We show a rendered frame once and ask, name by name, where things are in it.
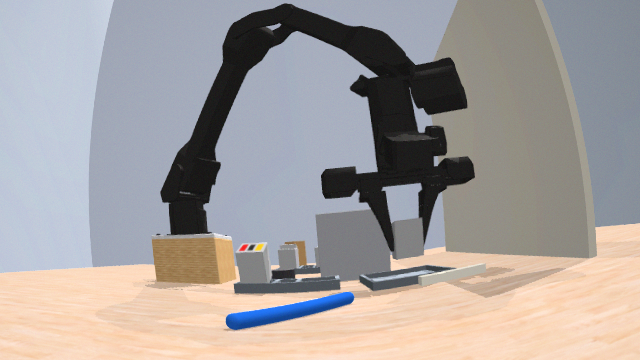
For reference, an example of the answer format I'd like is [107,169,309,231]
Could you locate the grey flat square panel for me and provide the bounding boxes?
[315,208,391,281]

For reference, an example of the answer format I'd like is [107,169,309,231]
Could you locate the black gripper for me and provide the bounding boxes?
[321,114,475,251]

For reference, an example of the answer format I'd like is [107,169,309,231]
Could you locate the cream rectangular bar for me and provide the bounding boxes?
[418,263,486,286]

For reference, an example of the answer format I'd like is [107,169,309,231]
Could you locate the blue cylinder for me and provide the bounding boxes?
[225,292,355,330]

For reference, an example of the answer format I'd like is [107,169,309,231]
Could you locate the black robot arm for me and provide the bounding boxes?
[160,3,467,236]

